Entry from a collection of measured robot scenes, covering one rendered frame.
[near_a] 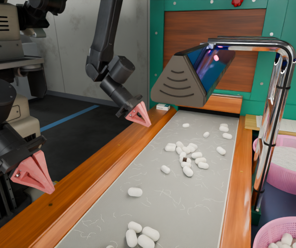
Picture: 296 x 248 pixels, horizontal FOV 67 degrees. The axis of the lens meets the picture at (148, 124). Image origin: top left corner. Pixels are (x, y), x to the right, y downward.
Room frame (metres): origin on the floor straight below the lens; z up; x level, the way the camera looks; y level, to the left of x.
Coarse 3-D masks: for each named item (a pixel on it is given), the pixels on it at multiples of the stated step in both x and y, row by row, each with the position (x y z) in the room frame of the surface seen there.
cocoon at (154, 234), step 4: (144, 228) 0.35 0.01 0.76; (148, 228) 0.34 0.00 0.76; (144, 232) 0.34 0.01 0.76; (148, 232) 0.34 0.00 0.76; (152, 232) 0.33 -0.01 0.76; (156, 232) 0.33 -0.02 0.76; (148, 236) 0.33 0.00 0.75; (152, 236) 0.33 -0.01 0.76; (156, 236) 0.33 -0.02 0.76; (156, 240) 0.33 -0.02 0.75
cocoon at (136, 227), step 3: (129, 222) 0.36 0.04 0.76; (132, 222) 0.36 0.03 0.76; (135, 222) 0.36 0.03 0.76; (129, 225) 0.36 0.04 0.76; (132, 225) 0.35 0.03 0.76; (135, 225) 0.35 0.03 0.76; (138, 225) 0.35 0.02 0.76; (129, 228) 0.35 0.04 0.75; (132, 228) 0.35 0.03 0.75; (135, 228) 0.35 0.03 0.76; (138, 228) 0.35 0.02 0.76; (141, 228) 0.35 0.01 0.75; (135, 231) 0.35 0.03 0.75; (138, 231) 0.35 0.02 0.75
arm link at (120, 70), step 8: (120, 56) 0.71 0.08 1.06; (88, 64) 0.73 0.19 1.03; (112, 64) 0.71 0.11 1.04; (120, 64) 0.67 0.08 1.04; (128, 64) 0.69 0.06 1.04; (88, 72) 0.73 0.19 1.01; (96, 72) 0.71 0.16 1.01; (104, 72) 0.72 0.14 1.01; (112, 72) 0.69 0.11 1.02; (120, 72) 0.67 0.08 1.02; (128, 72) 0.68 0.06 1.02; (96, 80) 0.72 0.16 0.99; (120, 80) 0.68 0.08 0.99
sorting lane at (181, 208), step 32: (192, 128) 0.89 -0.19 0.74; (160, 160) 0.63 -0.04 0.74; (192, 160) 0.63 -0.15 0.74; (224, 160) 0.63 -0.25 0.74; (160, 192) 0.48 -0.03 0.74; (192, 192) 0.48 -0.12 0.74; (224, 192) 0.48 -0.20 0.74; (96, 224) 0.37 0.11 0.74; (160, 224) 0.37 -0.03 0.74; (192, 224) 0.37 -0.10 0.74
